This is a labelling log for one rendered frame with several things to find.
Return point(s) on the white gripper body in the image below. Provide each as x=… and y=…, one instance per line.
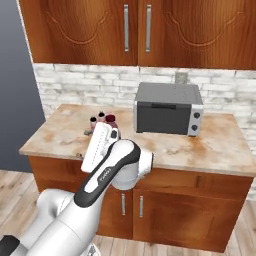
x=96, y=150

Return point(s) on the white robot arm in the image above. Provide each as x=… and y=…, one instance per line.
x=70, y=220

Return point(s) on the pink drink bottle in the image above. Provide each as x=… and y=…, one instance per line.
x=101, y=117
x=93, y=122

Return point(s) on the dark red drink bottle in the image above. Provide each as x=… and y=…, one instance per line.
x=111, y=120

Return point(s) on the wooden drawer front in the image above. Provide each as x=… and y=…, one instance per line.
x=220, y=183
x=56, y=171

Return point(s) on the wooden lower cupboard door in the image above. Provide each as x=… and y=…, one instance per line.
x=190, y=220
x=111, y=216

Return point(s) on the wooden cupboard door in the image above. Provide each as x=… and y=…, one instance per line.
x=203, y=33
x=190, y=220
x=111, y=216
x=80, y=30

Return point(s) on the grey toaster oven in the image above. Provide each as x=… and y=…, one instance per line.
x=166, y=111

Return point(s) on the wooden upper cupboard door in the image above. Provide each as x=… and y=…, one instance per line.
x=203, y=33
x=80, y=30

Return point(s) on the grey wall socket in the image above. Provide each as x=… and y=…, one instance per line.
x=181, y=77

